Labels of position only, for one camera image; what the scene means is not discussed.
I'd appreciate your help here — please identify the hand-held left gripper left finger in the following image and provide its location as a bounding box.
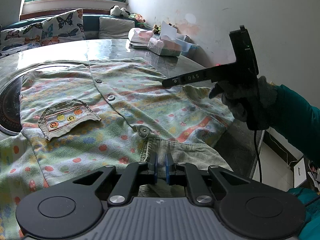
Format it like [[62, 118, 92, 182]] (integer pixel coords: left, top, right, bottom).
[[72, 152, 158, 207]]

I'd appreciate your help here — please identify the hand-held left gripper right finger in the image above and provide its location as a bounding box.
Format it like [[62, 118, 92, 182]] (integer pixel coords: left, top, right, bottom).
[[165, 153, 252, 207]]

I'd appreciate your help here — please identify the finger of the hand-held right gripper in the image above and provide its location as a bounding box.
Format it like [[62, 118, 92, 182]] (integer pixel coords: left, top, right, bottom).
[[162, 74, 187, 88]]

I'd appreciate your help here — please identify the pastel patterned child's jacket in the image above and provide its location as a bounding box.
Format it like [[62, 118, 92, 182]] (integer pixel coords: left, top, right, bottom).
[[0, 57, 235, 240]]

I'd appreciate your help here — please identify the person's right forearm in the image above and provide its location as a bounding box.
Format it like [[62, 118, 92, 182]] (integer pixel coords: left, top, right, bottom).
[[269, 84, 320, 168]]

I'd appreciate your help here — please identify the person's right hand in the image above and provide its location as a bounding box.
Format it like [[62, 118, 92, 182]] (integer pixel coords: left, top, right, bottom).
[[221, 76, 278, 130]]

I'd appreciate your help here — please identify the open white green tissue pack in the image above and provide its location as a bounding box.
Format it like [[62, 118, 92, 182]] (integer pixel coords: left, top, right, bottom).
[[147, 21, 182, 57]]

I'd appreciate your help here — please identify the clear plastic storage box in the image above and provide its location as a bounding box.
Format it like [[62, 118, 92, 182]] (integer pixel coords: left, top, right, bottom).
[[175, 34, 199, 58]]

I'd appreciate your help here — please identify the flat white box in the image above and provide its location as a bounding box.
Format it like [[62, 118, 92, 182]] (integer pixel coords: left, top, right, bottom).
[[129, 42, 150, 50]]

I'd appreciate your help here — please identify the pink white tissue pack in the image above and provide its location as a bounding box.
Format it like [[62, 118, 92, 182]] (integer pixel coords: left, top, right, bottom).
[[129, 28, 154, 43]]

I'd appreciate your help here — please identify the pink green plush toy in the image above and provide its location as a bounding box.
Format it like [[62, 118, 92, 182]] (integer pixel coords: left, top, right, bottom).
[[130, 12, 147, 29]]

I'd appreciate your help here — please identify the grey pillow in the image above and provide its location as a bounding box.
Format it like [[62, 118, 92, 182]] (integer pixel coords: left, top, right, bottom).
[[99, 17, 137, 40]]

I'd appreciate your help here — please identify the panda plush toy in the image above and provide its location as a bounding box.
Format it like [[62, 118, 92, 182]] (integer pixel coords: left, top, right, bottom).
[[110, 5, 130, 18]]

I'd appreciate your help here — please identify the large butterfly print pillow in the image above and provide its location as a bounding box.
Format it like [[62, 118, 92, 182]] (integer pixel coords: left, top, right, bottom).
[[41, 8, 85, 46]]

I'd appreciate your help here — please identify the small white appliance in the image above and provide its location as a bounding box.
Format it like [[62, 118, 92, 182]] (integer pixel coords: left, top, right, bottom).
[[291, 159, 307, 189]]

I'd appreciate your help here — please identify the person's teal jacket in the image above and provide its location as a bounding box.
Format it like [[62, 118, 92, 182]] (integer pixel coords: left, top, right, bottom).
[[286, 180, 320, 240]]

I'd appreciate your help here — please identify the round black cooktop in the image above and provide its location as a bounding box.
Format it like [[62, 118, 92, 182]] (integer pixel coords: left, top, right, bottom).
[[0, 60, 89, 137]]

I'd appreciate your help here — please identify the black cable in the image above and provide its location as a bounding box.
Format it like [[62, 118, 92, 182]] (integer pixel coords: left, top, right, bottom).
[[253, 129, 262, 183]]

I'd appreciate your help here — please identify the wooden bench rail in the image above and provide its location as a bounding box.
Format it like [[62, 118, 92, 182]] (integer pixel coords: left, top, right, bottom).
[[82, 8, 113, 15]]

